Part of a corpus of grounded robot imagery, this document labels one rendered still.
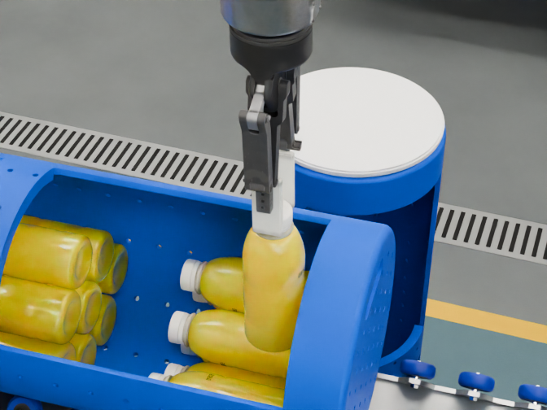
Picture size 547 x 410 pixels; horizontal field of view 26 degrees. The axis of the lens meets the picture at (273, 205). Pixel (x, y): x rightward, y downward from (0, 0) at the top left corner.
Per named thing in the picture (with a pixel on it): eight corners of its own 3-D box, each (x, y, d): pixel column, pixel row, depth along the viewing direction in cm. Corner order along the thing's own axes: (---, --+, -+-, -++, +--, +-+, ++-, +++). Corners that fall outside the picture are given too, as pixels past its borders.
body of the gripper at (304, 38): (299, 45, 102) (299, 133, 108) (323, -3, 108) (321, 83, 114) (216, 34, 103) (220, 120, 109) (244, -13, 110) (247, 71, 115)
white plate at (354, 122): (225, 118, 180) (225, 124, 181) (365, 198, 165) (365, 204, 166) (343, 46, 196) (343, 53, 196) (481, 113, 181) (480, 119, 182)
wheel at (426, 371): (433, 378, 148) (435, 363, 148) (397, 371, 149) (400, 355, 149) (434, 381, 152) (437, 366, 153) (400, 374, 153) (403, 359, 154)
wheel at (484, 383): (492, 391, 146) (496, 375, 147) (457, 383, 147) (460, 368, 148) (492, 394, 151) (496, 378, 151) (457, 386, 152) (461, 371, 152)
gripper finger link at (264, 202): (273, 167, 113) (264, 185, 111) (273, 207, 116) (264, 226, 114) (258, 164, 113) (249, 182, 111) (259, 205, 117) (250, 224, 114)
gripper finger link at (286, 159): (263, 150, 118) (265, 146, 118) (264, 204, 122) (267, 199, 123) (292, 155, 117) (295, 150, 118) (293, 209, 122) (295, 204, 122)
